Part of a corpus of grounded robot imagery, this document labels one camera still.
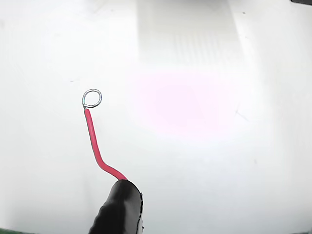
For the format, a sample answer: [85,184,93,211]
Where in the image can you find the red wire with loop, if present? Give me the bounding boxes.
[81,88,129,182]

